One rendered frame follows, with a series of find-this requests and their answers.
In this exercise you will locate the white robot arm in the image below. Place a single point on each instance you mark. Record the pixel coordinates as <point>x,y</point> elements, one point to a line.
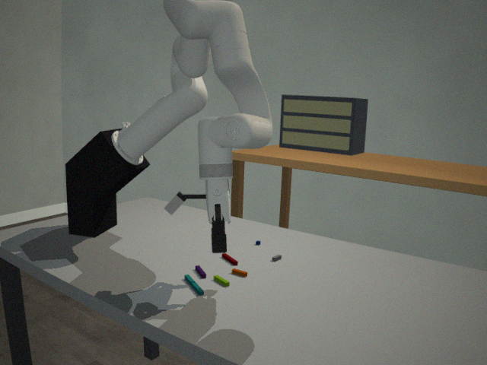
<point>209,25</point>

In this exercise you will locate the lime green rod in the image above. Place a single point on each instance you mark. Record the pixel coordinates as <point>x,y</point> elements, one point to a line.
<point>221,280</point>

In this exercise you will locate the turquoise rod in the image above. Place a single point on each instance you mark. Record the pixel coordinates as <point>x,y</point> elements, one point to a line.
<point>194,285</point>

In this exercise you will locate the orange rod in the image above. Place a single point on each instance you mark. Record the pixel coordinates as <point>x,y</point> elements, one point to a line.
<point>239,272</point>

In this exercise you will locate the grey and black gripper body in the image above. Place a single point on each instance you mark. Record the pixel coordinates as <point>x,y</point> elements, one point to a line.
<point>217,192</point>

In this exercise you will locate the purple rod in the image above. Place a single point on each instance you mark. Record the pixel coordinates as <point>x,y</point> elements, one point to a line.
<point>200,271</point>

